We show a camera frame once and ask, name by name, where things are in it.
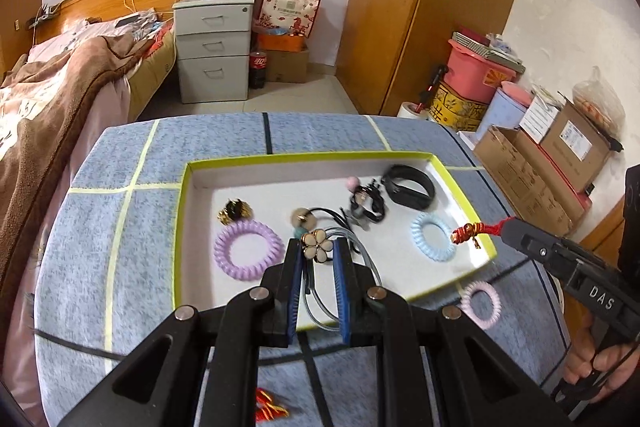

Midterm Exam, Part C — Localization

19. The blue plaid bed sheet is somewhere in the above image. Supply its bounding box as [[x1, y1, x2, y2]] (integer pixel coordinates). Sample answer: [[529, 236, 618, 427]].
[[35, 113, 570, 426]]

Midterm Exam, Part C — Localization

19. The black tie with teal beads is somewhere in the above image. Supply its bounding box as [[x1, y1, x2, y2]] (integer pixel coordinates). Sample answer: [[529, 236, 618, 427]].
[[290, 207, 360, 263]]

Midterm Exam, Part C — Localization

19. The large brown cardboard box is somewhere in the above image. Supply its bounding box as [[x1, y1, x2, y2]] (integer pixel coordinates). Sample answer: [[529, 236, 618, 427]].
[[474, 126, 591, 236]]

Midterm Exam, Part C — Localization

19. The white flower hair tie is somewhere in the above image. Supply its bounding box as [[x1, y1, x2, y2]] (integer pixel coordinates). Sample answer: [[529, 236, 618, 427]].
[[299, 227, 384, 333]]

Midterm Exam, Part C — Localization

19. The orange box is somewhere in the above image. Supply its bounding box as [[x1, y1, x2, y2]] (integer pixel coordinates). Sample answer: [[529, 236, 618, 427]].
[[257, 34, 306, 53]]

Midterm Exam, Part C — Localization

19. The person right hand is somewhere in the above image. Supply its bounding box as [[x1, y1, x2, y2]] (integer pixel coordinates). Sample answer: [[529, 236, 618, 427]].
[[563, 325, 639, 403]]

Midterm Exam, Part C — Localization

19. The plastic bag of snacks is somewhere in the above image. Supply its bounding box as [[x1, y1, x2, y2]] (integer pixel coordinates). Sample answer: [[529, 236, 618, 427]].
[[572, 66, 626, 139]]

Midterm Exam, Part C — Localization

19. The small labelled cardboard box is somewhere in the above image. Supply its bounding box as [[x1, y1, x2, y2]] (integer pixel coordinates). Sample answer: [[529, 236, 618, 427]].
[[540, 101, 624, 193]]

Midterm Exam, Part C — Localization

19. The red gold hair tie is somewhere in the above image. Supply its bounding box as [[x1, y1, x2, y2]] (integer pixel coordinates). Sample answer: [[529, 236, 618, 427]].
[[254, 387, 292, 425]]

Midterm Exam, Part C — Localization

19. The black wristband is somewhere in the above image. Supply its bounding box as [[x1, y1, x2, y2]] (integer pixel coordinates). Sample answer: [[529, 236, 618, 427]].
[[381, 164, 436, 211]]

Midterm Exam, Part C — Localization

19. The pink spiral hair tie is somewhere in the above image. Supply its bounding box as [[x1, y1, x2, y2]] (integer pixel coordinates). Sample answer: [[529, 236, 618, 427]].
[[459, 281, 502, 331]]

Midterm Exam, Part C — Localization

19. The grey drawer nightstand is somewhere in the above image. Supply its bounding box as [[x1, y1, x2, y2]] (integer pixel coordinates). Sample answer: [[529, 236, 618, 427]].
[[174, 0, 255, 104]]

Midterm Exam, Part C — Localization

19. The purple spiral hair tie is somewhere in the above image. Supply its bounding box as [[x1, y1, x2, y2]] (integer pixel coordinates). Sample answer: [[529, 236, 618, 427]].
[[214, 219, 286, 283]]

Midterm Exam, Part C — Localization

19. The light blue spiral hair tie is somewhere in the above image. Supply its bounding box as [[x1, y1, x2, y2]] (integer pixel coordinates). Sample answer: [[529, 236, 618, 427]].
[[409, 211, 459, 263]]

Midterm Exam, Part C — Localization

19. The cola bottle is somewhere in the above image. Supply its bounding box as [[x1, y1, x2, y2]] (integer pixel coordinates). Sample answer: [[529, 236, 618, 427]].
[[248, 51, 268, 90]]

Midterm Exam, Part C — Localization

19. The brown blanket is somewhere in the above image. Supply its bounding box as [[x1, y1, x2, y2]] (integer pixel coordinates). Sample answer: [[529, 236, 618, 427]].
[[1, 32, 152, 322]]

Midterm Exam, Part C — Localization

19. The black tie with pink ball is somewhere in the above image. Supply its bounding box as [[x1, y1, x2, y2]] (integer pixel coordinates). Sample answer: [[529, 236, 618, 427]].
[[345, 176, 386, 229]]

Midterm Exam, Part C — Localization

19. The red knot charm tie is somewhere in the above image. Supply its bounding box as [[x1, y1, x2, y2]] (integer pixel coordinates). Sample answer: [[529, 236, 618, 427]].
[[450, 217, 513, 248]]

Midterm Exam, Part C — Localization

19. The pink plastic basket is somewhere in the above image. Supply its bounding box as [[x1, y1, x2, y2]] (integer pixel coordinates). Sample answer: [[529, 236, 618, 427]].
[[444, 39, 516, 104]]

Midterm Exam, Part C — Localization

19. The green shallow cardboard tray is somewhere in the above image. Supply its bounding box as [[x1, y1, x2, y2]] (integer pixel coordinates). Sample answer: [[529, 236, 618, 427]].
[[172, 150, 497, 310]]

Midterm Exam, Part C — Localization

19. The light blue round container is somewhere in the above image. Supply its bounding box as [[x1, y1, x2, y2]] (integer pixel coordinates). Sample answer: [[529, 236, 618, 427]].
[[475, 81, 533, 142]]

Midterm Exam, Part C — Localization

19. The black gold scrunchie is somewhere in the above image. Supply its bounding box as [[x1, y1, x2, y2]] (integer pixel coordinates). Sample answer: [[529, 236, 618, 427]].
[[217, 199, 254, 227]]

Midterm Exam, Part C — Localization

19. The red patterned gift bag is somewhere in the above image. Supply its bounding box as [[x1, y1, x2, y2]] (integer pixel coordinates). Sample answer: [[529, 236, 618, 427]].
[[256, 0, 321, 38]]

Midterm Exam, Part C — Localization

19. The yellow patterned tin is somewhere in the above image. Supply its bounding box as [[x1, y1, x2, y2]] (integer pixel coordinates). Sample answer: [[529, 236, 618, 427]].
[[428, 82, 488, 132]]

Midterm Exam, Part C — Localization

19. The white tape roll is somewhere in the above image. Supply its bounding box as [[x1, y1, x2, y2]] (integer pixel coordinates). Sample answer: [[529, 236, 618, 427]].
[[397, 102, 428, 120]]

